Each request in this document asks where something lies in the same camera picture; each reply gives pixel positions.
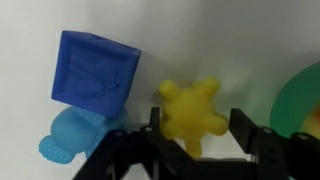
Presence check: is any dark blue toy cube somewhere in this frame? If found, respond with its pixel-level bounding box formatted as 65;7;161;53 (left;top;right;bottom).
51;30;141;117

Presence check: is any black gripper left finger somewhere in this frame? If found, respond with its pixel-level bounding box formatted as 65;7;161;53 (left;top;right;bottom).
146;107;160;139

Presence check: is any yellow orange star toy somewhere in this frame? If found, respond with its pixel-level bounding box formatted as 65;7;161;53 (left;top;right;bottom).
158;77;228;158

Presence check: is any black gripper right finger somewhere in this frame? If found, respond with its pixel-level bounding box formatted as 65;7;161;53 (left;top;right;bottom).
229;108;260;156

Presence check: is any green bowl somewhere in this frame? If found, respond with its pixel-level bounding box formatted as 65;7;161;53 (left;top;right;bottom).
270;63;320;137

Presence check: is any yellow orange toy in bowl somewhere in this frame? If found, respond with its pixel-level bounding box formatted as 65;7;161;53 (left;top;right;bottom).
300;104;320;139

